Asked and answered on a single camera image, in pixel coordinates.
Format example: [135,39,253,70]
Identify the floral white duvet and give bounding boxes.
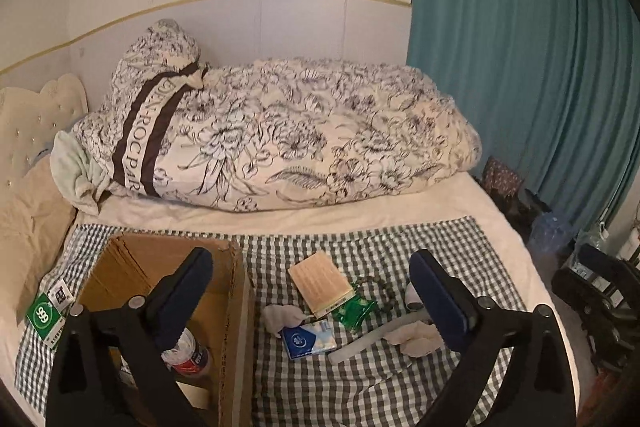
[73,20,482,212]

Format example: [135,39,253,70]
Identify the dark bead bracelet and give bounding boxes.
[354,274,396,313]

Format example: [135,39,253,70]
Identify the small white bottle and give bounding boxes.
[405,283,424,312]

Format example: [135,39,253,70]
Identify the blue tissue pack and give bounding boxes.
[281,320,337,360]

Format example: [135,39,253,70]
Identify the green white medicine box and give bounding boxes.
[26,279,75,350]

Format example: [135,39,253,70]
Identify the brown cardboard box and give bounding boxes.
[78,233,255,426]

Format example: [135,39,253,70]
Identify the beige pillow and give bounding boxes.
[1,157,76,325]

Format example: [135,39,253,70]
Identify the green checkered cloth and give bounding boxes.
[14,215,532,427]

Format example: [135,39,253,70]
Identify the blue plastic water bottles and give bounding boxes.
[526,212,575,258]

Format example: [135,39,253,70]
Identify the cream bed sheet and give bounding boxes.
[0,171,599,427]

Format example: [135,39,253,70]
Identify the tan paper booklet box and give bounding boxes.
[288,251,356,319]

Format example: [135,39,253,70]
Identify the beige lace cloth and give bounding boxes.
[384,321,444,359]

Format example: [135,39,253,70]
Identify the pale green towel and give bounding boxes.
[50,131,112,216]

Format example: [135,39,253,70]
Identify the white plastic tube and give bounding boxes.
[328,309,431,365]

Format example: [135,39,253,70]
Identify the teal curtain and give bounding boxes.
[408,0,639,228]

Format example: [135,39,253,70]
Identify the dark floral bag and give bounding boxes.
[482,156,524,198]

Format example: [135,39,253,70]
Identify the plastic jar red label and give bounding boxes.
[160,327,210,377]

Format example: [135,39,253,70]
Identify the small white plush toy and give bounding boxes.
[262,305,308,338]

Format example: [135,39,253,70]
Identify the green foil packet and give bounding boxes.
[332,289,378,332]

